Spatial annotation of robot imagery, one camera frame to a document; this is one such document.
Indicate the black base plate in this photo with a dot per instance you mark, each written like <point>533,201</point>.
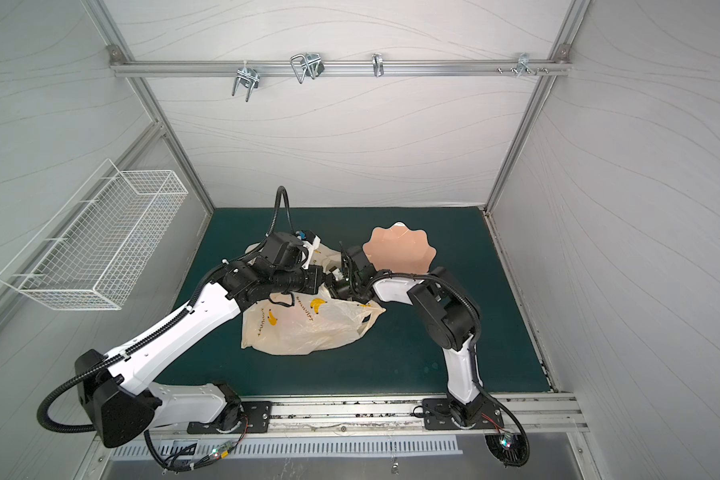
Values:
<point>444,414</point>
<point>255,415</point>

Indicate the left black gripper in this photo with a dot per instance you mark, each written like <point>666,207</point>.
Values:
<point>314,279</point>

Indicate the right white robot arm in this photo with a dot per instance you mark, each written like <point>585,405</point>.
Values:
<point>449,316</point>

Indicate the pink wavy fruit bowl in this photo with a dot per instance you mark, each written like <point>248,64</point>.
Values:
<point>400,250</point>

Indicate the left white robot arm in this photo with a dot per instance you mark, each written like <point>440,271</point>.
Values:
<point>118,389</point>

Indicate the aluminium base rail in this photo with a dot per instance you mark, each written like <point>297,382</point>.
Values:
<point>390,415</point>

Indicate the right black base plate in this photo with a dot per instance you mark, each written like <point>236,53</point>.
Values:
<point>444,414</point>

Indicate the white ventilation grille strip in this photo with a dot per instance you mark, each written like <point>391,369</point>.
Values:
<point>303,447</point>

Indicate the black round fan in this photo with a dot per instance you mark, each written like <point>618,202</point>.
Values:
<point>510,449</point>

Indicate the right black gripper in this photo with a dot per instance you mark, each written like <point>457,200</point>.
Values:
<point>348,274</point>

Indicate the metal bracket with bolts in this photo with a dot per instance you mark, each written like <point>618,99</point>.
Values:
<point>523,67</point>

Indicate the cream banana-print plastic bag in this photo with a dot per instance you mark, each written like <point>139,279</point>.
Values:
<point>299,324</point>

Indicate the white wire basket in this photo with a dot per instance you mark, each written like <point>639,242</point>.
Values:
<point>90,254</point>

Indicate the aluminium top crossbar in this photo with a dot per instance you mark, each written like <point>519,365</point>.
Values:
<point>333,68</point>

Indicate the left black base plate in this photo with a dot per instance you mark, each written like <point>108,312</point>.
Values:
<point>255,415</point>

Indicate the metal u-bolt clamp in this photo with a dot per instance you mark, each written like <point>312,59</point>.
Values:
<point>246,80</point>
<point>307,65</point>

